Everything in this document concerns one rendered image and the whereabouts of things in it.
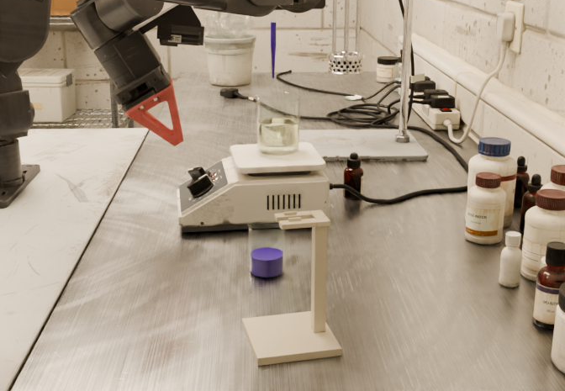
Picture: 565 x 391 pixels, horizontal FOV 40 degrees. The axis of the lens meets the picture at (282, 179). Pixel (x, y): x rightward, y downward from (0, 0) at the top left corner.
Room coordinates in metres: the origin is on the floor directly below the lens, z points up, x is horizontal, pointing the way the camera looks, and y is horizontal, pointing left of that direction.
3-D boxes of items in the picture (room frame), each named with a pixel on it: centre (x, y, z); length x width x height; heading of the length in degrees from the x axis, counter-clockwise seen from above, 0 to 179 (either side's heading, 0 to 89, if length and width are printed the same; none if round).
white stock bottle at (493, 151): (1.00, -0.28, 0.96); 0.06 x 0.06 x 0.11
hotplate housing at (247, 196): (1.03, 0.03, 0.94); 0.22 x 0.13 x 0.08; 99
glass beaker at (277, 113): (1.04, 0.01, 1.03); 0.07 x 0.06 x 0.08; 7
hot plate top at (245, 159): (1.03, 0.01, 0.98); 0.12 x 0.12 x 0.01; 9
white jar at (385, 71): (2.11, -0.29, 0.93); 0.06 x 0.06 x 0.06
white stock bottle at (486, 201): (0.94, -0.26, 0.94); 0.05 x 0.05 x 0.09
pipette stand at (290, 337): (0.67, -0.01, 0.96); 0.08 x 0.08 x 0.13; 13
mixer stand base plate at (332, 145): (1.40, -0.10, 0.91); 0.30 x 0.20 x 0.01; 92
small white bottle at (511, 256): (0.80, -0.25, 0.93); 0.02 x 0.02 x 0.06
